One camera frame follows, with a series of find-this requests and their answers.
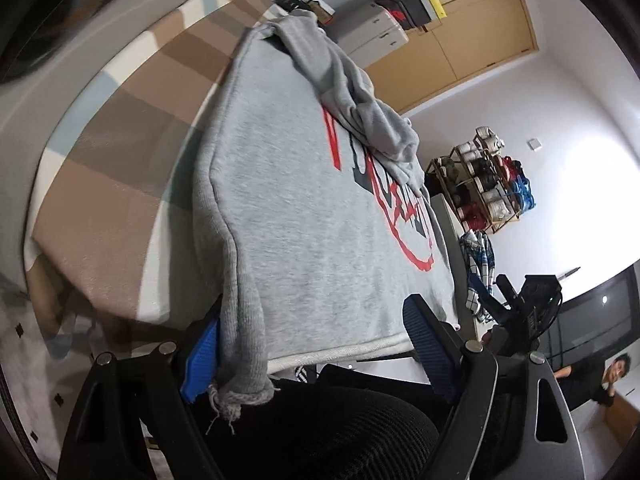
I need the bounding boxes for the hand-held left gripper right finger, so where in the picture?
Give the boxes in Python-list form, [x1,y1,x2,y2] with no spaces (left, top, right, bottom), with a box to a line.
[402,294,586,480]

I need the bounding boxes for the black box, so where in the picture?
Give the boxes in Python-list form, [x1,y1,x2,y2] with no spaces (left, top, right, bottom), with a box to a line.
[375,0,433,31]

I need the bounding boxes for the grey hoodie with red print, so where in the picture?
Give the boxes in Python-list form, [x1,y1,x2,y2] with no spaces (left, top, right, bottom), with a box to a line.
[192,7,456,436]

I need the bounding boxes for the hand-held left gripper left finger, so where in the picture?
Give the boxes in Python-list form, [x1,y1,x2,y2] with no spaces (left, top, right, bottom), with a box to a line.
[57,295,226,480]

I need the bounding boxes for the patterned floor rug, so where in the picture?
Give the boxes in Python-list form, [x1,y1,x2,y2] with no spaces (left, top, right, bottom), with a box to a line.
[0,270,151,471]

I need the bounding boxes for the dark glass window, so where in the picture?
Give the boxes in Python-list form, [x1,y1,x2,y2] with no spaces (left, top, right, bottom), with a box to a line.
[542,262,640,376]

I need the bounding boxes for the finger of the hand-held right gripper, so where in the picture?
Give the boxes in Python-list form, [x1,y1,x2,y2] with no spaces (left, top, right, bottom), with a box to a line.
[494,274,524,312]
[467,274,507,324]

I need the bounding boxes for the rows of sneakers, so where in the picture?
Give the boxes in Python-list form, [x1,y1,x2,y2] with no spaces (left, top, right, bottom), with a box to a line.
[435,125,538,231]

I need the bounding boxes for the wooden shoe rack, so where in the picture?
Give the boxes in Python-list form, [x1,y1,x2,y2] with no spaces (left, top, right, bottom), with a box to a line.
[427,125,538,236]

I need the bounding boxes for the white cabinet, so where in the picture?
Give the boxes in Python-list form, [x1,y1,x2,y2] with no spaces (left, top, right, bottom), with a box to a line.
[332,2,411,58]

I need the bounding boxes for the wooden door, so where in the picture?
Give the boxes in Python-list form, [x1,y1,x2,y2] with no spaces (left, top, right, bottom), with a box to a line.
[362,0,541,116]

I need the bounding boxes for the checked blanket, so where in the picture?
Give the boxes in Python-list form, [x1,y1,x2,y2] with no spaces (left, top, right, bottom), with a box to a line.
[25,0,286,356]

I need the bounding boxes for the blue white plaid shirt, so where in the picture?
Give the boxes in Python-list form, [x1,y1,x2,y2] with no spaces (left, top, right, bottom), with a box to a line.
[457,230,498,323]

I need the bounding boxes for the brown cardboard box with clutter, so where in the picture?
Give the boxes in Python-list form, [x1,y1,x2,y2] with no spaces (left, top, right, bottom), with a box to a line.
[305,0,336,26]

